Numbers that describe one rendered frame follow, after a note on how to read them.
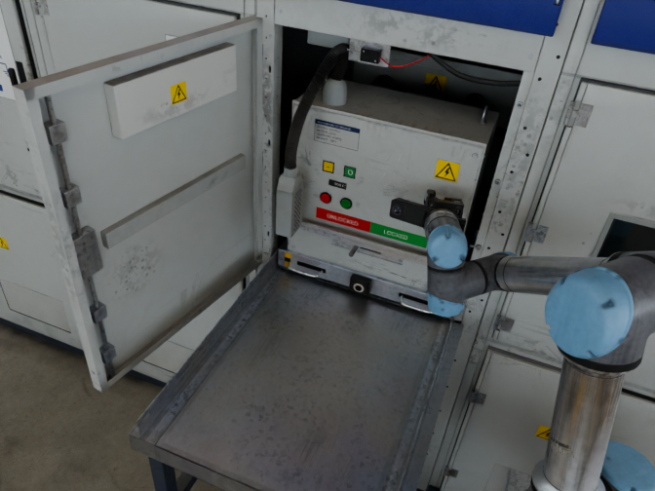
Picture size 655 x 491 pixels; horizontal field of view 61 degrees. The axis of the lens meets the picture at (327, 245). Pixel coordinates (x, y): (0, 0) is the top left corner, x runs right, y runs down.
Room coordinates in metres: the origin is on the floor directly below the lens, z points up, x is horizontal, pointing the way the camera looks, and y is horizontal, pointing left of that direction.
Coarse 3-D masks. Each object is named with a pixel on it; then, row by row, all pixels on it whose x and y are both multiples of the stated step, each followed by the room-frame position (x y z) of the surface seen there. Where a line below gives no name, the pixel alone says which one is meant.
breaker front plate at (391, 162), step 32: (384, 128) 1.27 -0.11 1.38; (320, 160) 1.32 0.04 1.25; (352, 160) 1.29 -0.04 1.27; (384, 160) 1.26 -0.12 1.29; (416, 160) 1.24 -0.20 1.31; (448, 160) 1.21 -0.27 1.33; (480, 160) 1.19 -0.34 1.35; (320, 192) 1.32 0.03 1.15; (352, 192) 1.29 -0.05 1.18; (384, 192) 1.26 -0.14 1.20; (416, 192) 1.23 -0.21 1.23; (448, 192) 1.21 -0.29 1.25; (320, 224) 1.31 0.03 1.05; (384, 224) 1.25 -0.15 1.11; (320, 256) 1.31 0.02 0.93; (384, 256) 1.25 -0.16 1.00
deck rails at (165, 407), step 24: (264, 288) 1.24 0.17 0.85; (240, 312) 1.13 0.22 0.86; (216, 336) 1.01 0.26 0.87; (192, 360) 0.91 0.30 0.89; (216, 360) 0.95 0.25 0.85; (432, 360) 1.02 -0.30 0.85; (168, 384) 0.82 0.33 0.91; (192, 384) 0.87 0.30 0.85; (432, 384) 0.88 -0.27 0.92; (168, 408) 0.80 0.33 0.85; (144, 432) 0.73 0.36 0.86; (408, 432) 0.79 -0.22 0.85; (408, 456) 0.68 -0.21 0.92
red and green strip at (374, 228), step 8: (320, 208) 1.31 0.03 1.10; (320, 216) 1.31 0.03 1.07; (328, 216) 1.31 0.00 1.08; (336, 216) 1.30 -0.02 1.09; (344, 216) 1.29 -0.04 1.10; (352, 216) 1.28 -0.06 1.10; (344, 224) 1.29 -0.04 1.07; (352, 224) 1.28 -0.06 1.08; (360, 224) 1.28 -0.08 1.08; (368, 224) 1.27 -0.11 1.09; (376, 224) 1.26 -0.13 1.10; (376, 232) 1.26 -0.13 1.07; (384, 232) 1.25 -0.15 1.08; (392, 232) 1.25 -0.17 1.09; (400, 232) 1.24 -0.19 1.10; (400, 240) 1.24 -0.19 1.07; (408, 240) 1.23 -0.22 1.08; (416, 240) 1.22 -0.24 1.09; (424, 240) 1.22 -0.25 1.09
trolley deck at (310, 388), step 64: (256, 320) 1.11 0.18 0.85; (320, 320) 1.14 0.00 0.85; (384, 320) 1.16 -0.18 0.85; (256, 384) 0.89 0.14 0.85; (320, 384) 0.91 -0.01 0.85; (384, 384) 0.93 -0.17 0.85; (192, 448) 0.70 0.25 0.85; (256, 448) 0.72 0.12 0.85; (320, 448) 0.73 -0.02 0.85; (384, 448) 0.75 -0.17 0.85
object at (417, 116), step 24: (360, 96) 1.42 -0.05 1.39; (384, 96) 1.43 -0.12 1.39; (408, 96) 1.45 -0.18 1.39; (384, 120) 1.27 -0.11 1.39; (408, 120) 1.30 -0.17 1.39; (432, 120) 1.31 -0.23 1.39; (456, 120) 1.32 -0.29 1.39; (480, 144) 1.19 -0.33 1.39; (480, 168) 1.19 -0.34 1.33; (288, 240) 1.35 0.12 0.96
